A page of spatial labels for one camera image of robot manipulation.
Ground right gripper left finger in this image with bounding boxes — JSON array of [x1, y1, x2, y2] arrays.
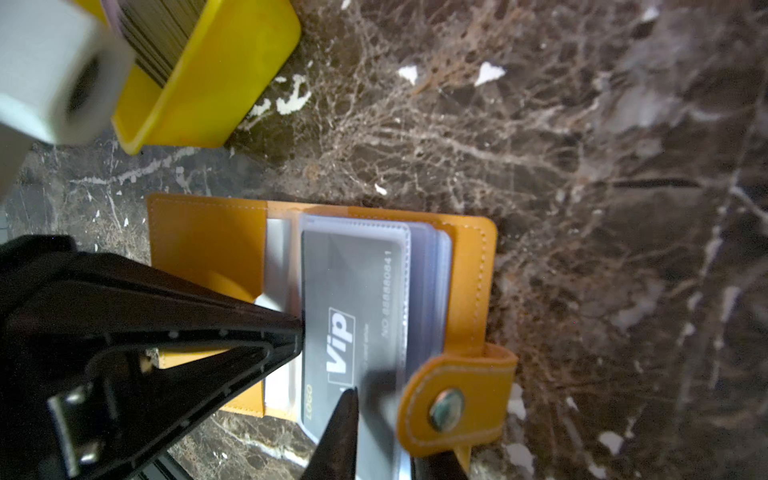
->
[[301, 388, 359, 480]]

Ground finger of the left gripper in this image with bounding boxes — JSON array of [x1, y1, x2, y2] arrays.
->
[[1, 235, 303, 479]]

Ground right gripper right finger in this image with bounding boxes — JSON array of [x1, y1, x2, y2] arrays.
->
[[410, 451, 468, 480]]

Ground yellow leather card holder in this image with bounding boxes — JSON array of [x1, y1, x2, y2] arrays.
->
[[147, 193, 518, 466]]

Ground dark grey VIP card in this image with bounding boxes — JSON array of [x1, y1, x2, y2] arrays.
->
[[300, 231, 403, 479]]

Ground yellow plastic card tray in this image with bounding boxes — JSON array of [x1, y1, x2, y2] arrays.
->
[[79, 0, 301, 155]]

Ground stack of grey cards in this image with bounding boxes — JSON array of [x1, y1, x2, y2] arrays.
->
[[100, 0, 207, 87]]

